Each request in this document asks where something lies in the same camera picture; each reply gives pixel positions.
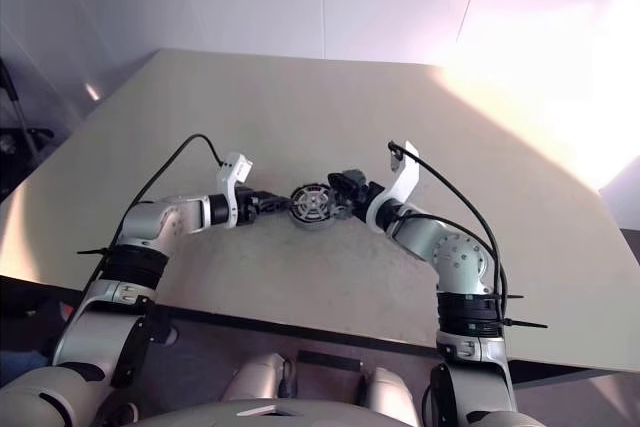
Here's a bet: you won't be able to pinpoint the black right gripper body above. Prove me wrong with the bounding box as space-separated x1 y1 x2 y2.
349 180 385 221

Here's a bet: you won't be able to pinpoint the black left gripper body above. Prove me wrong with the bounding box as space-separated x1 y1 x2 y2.
235 185 266 224

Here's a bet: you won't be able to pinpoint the round motor housing copper windings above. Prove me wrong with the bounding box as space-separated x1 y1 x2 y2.
288 183 337 232

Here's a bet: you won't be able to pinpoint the black bar under table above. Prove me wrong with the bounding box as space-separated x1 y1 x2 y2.
297 348 364 373

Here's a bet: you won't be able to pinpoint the silver left robot thigh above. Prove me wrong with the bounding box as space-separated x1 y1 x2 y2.
222 350 296 403

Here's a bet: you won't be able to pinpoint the silver robot thigh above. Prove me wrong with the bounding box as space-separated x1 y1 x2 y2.
222 350 296 403
357 365 421 427

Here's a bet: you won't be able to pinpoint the silver right robot thigh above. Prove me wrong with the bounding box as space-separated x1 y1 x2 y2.
357 365 421 427

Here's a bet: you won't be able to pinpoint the silver robot torso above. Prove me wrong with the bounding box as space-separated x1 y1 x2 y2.
107 398 386 427

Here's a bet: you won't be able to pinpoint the black metal stand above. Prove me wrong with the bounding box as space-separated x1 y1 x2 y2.
0 59 54 161

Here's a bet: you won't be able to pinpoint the blue jeans leg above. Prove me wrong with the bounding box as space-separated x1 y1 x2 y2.
0 349 49 373

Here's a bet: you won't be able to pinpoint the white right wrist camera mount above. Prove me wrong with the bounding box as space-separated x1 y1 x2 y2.
364 140 420 233

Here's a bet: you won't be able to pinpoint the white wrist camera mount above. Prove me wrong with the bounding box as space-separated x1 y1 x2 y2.
364 140 420 233
215 150 254 228

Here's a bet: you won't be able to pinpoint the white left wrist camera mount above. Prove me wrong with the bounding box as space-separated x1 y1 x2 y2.
215 150 254 228

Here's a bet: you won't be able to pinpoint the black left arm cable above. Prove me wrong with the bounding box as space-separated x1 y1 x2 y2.
87 133 225 293

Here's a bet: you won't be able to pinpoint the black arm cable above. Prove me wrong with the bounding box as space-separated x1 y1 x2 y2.
387 140 509 328
87 133 225 293

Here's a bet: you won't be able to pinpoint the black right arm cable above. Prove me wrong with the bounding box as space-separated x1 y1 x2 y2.
387 140 509 328

